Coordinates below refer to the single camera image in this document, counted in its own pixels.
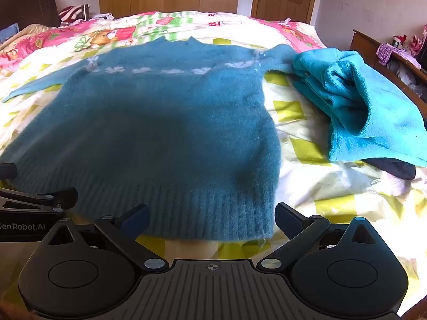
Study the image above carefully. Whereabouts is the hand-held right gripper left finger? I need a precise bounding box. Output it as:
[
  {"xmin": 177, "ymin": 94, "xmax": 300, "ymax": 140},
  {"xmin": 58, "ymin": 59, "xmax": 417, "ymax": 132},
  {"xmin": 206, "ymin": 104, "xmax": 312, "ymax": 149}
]
[{"xmin": 39, "ymin": 204, "xmax": 170, "ymax": 272}]

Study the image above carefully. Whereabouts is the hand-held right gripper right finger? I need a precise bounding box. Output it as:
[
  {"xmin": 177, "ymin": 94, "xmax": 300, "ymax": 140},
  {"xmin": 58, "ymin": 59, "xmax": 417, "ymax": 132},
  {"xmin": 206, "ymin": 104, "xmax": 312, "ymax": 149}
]
[{"xmin": 255, "ymin": 203, "xmax": 388, "ymax": 272}]

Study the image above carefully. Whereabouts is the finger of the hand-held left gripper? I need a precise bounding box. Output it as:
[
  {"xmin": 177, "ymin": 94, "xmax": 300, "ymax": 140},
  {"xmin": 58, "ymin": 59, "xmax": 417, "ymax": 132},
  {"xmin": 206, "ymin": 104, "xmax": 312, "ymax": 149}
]
[
  {"xmin": 0, "ymin": 162, "xmax": 18, "ymax": 182},
  {"xmin": 0, "ymin": 187, "xmax": 78, "ymax": 220}
]

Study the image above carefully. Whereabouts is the teal towel with flower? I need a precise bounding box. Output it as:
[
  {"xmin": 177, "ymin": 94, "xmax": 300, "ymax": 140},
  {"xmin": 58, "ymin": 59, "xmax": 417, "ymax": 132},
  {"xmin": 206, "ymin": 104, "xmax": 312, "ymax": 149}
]
[{"xmin": 0, "ymin": 37, "xmax": 297, "ymax": 242}]

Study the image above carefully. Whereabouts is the checked floral quilt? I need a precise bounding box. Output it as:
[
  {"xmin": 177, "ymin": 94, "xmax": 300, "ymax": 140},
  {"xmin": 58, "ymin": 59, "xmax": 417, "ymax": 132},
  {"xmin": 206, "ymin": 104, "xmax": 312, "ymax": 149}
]
[{"xmin": 0, "ymin": 11, "xmax": 427, "ymax": 320}]

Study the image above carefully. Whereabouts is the dark cloth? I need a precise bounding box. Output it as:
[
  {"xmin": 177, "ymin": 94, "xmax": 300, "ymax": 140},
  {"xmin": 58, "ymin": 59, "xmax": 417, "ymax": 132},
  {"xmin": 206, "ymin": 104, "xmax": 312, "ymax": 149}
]
[{"xmin": 365, "ymin": 158, "xmax": 417, "ymax": 181}]

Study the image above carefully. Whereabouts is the turquoise fleece garment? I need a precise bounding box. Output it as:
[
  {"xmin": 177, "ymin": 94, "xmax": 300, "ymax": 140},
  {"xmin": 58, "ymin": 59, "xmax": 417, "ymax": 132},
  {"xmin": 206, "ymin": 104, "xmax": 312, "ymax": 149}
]
[{"xmin": 292, "ymin": 49, "xmax": 427, "ymax": 168}]

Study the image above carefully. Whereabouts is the blue pillow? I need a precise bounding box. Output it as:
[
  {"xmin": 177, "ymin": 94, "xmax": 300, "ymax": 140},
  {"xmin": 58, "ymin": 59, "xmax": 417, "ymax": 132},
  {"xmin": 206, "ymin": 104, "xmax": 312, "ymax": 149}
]
[{"xmin": 0, "ymin": 23, "xmax": 20, "ymax": 43}]

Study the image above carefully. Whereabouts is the dark wooden headboard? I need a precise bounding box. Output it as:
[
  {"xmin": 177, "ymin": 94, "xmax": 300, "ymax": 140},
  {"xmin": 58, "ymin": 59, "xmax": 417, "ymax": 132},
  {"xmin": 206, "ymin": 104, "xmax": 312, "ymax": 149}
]
[{"xmin": 0, "ymin": 0, "xmax": 62, "ymax": 31}]

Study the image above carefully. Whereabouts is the red white striped cloth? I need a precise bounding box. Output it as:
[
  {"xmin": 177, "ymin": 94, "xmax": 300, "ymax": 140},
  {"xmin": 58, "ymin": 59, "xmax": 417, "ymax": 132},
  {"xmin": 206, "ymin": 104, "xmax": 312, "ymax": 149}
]
[{"xmin": 59, "ymin": 5, "xmax": 90, "ymax": 24}]

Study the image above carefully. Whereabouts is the wooden side cabinet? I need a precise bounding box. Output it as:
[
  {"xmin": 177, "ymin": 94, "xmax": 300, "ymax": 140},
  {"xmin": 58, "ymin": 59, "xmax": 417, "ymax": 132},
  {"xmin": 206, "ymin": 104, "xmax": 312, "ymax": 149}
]
[{"xmin": 350, "ymin": 29, "xmax": 427, "ymax": 115}]

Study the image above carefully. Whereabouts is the purple patterned cloth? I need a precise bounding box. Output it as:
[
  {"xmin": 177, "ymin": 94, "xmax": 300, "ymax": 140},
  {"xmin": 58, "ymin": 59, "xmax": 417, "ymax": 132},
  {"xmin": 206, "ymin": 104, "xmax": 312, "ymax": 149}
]
[{"xmin": 375, "ymin": 43, "xmax": 398, "ymax": 66}]

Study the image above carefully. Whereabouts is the red white plush toy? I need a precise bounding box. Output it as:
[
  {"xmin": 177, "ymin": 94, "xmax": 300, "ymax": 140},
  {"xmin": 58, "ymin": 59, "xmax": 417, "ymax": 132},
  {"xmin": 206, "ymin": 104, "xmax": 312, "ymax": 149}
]
[{"xmin": 392, "ymin": 24, "xmax": 427, "ymax": 57}]

